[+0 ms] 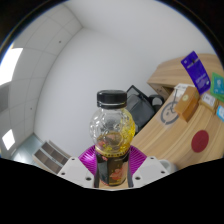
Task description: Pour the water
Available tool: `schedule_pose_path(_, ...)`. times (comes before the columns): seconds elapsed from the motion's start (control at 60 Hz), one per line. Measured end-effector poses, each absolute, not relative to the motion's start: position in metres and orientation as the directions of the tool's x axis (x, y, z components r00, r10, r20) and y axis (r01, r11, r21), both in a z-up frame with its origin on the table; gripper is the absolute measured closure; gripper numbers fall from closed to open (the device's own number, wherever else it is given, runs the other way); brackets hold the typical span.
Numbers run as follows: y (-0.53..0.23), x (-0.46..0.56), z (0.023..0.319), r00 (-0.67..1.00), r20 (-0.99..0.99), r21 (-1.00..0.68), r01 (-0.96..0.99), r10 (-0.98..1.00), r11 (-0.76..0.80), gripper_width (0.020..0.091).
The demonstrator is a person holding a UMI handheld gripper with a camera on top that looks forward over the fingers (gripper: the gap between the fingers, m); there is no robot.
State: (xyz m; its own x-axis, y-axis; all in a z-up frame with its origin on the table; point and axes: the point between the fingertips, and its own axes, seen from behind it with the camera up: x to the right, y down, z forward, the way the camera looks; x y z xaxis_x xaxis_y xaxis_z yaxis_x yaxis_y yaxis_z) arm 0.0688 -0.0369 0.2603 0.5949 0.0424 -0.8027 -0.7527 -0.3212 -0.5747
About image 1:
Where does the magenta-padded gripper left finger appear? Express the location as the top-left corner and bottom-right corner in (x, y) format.
(57, 145), (98, 188)

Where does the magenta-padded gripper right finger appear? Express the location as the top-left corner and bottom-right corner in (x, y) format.
(127, 145), (169, 188)

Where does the clear black-capped drink bottle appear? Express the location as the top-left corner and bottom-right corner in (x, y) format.
(88, 89), (137, 188)

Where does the round grey-ringed disc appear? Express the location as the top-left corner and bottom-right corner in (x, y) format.
(160, 99), (183, 127)

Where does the grey mesh office chair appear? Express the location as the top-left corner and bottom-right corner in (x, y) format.
(125, 84), (157, 129)

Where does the flat round red coaster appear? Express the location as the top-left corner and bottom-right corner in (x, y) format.
(190, 129), (210, 154)

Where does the rectangular ceiling light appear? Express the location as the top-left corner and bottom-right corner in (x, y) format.
(0, 47), (24, 87)
(1, 129), (16, 151)

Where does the tan white-labelled box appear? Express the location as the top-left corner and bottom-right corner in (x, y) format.
(199, 92), (218, 109)

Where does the small blue box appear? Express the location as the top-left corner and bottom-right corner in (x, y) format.
(215, 104), (224, 123)

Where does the wooden side desk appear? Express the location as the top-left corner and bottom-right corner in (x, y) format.
(147, 53), (224, 101)

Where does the purple standing card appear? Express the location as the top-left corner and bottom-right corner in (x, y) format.
(180, 50), (212, 95)

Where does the green flat box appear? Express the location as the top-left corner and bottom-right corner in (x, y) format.
(210, 72), (224, 101)

